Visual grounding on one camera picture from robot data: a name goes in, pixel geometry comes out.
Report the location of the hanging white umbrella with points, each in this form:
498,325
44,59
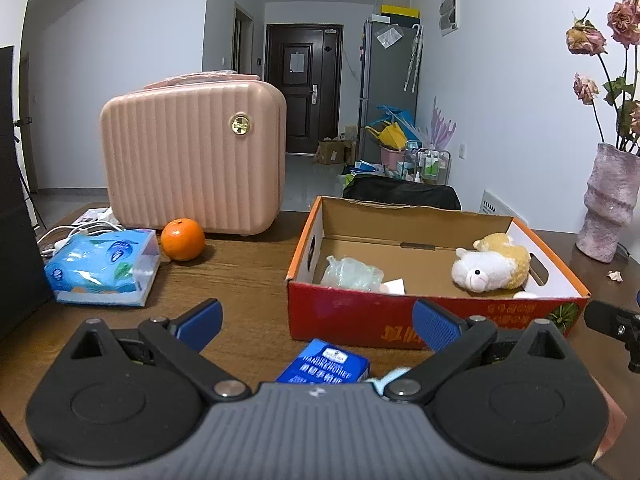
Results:
414,60

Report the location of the black tripod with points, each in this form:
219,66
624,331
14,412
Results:
25,180

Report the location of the pink bucket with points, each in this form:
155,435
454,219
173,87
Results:
392,157

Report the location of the dried pink rose bouquet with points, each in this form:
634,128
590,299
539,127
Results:
585,40

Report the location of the purple feather decoration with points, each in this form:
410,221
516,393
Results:
442,127

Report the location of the yellow black box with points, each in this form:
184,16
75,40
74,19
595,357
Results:
400,10

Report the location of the small white sponge wedge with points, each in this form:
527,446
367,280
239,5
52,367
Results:
392,286

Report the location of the blue bag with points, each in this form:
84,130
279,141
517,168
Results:
395,112

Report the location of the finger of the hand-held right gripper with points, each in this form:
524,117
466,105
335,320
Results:
605,317

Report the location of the dark brown door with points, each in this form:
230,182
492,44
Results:
300,110

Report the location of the white wall panel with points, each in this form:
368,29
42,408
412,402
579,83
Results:
448,10

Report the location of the blue handkerchief packet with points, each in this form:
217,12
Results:
320,362

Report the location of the brown cardboard carton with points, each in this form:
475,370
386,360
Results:
332,152

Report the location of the fallen rose petal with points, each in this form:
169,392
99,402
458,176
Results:
615,275

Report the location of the pink textured vase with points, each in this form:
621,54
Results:
607,200

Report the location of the clear plastic ball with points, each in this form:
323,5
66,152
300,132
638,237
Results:
350,275

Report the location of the red cardboard box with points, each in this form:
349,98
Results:
350,320

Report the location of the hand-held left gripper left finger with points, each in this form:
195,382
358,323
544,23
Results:
202,321

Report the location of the blue tissue pack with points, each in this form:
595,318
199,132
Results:
95,265

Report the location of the yellow bag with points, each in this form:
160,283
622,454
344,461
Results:
390,136

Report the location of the grey refrigerator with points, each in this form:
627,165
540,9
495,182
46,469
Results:
385,85

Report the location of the cart with bottles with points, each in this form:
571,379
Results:
430,162

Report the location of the white yellow alpaca plush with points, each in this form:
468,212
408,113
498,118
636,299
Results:
480,270

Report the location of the white wall outlet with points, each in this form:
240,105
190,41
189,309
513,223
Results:
462,150

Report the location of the orange fruit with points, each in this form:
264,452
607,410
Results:
182,240

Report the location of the small white box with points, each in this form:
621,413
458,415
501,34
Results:
92,216

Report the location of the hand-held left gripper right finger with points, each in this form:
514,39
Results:
437,330

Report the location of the pink ribbed suitcase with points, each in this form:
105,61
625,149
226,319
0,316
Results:
190,160

